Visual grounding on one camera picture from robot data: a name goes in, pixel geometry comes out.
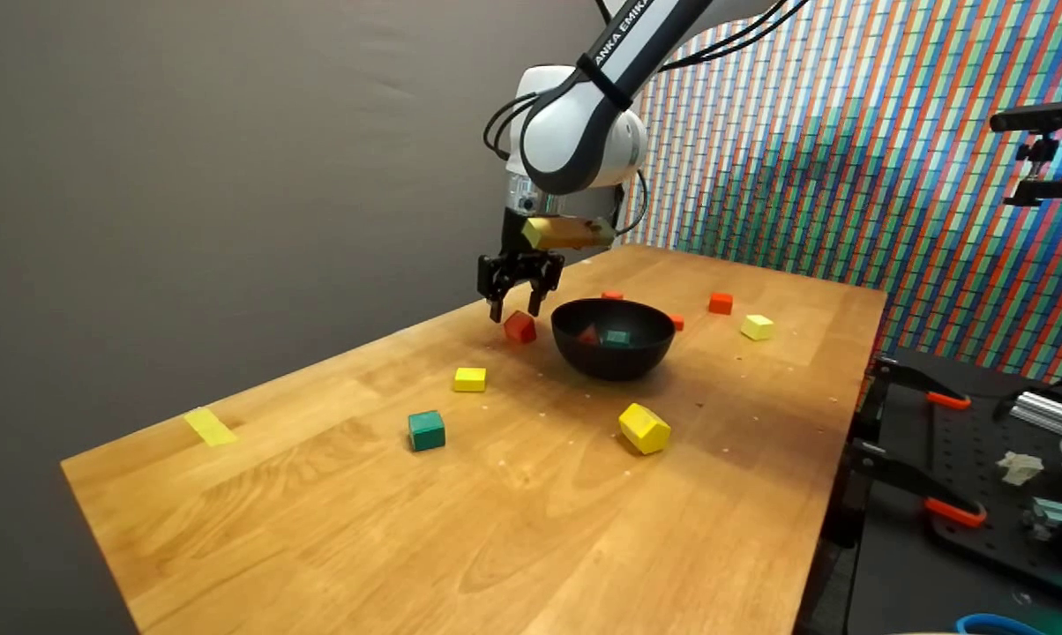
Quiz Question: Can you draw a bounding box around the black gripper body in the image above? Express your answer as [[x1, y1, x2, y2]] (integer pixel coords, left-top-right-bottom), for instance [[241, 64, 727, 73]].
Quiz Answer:
[[498, 207, 558, 269]]

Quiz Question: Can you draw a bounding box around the small yellow block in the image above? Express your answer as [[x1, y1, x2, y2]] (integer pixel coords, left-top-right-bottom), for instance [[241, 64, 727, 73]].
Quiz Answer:
[[451, 363, 495, 400]]

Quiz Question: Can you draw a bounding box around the black bowl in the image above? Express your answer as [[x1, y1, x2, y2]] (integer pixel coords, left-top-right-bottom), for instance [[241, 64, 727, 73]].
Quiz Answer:
[[545, 296, 679, 385]]

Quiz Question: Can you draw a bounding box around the green block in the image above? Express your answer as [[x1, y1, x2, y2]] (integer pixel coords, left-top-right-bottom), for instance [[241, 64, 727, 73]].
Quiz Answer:
[[402, 405, 449, 457]]

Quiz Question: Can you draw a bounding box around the large yellow block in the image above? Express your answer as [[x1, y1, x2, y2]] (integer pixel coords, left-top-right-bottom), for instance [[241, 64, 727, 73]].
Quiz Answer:
[[613, 400, 676, 460]]

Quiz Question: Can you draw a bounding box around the yellow-green block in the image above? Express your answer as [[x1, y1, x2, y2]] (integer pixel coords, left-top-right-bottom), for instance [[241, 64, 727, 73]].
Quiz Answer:
[[736, 310, 779, 346]]

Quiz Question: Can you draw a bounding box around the grey fabric backdrop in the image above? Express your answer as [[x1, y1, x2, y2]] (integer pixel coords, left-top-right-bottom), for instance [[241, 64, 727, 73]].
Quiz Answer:
[[0, 0, 679, 635]]

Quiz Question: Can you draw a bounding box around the yellow tape strip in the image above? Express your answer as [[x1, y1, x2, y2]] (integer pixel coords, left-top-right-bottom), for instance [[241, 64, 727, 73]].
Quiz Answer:
[[179, 405, 241, 453]]

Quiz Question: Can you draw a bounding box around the multicolour patterned backdrop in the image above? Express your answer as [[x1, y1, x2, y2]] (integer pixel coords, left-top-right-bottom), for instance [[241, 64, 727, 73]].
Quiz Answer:
[[602, 0, 1062, 387]]

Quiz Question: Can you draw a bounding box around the black perforated board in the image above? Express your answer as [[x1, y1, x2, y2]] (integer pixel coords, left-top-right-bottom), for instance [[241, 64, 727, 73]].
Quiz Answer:
[[789, 346, 1062, 635]]

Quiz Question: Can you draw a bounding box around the small white crumpled object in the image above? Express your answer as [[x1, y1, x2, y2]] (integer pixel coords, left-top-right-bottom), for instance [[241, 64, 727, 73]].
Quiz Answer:
[[994, 450, 1047, 491]]

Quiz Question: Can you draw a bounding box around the white ribbed part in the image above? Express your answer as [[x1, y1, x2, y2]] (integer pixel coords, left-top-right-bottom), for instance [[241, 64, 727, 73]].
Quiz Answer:
[[1005, 387, 1062, 437]]

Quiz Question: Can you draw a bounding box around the tan wrist camera plate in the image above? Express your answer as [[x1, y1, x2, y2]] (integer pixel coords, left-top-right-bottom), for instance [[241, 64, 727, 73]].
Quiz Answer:
[[519, 213, 618, 253]]

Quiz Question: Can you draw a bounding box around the black clamp orange handle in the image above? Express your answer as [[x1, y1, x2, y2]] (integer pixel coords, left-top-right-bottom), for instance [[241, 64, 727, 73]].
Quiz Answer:
[[843, 433, 990, 532], [863, 352, 977, 416]]

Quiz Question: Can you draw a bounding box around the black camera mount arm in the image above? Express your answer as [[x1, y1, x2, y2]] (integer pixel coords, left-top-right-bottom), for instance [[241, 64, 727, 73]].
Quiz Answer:
[[985, 98, 1062, 213]]

